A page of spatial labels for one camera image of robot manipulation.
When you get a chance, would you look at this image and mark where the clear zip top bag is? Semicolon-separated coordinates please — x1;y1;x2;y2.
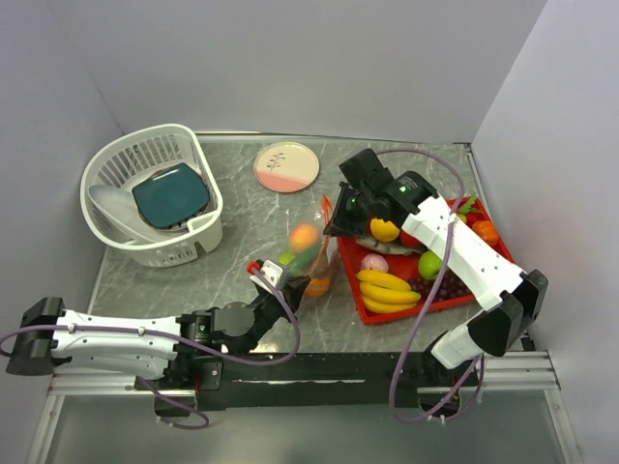
278;195;338;298

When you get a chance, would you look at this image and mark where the dark green chili pepper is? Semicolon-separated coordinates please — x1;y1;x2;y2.
288;243;321;274

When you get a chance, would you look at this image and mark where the green apple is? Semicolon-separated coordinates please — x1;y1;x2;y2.
278;252;296;266

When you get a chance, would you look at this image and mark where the orange fruit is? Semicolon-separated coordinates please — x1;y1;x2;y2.
305;276;332;298

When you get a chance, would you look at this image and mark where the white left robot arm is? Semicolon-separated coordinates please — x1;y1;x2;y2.
1;272;310;389

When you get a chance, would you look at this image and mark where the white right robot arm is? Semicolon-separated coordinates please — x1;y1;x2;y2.
325;149;548;386

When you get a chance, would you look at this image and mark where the yellow lemon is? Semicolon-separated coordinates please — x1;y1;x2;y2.
369;218;400;243

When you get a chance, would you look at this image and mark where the purple onion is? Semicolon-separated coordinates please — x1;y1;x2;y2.
360;253;390;273

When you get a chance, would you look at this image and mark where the red apple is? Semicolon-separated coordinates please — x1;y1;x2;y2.
399;230;424;247

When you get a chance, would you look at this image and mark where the grey toy fish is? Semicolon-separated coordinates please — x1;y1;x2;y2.
356;236;427;256

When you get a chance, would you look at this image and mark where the yellow banana bunch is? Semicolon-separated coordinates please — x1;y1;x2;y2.
355;269;422;314

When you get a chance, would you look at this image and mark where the cream and pink round plate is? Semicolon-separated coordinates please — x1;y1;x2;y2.
253;142;320;193

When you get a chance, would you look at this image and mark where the red plastic tray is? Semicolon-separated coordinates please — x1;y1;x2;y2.
336;195;516;326

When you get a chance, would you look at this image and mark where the orange mini pumpkin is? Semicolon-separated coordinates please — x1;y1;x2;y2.
472;220;500;247

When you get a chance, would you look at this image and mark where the dark purple grape bunch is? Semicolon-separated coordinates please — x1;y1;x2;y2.
408;271;471;302

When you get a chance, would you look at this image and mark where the teal square plate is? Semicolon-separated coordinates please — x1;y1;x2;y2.
132;162;211;229

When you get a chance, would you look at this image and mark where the white plastic laundry basket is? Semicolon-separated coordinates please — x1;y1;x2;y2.
79;124;223;268

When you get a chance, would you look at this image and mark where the white bowl in basket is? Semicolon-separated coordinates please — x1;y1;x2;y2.
88;185;147;243

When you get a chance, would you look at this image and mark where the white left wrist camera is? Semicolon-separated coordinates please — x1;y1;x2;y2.
247;260;289;289

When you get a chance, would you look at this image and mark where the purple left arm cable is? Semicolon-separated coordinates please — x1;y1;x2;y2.
0;268;302;430

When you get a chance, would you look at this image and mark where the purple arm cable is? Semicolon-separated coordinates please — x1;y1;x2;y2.
0;268;302;430
374;148;486;425

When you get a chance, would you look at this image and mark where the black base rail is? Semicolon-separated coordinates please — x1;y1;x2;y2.
134;337;485;412

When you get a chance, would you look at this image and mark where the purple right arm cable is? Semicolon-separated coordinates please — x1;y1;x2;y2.
374;148;486;425

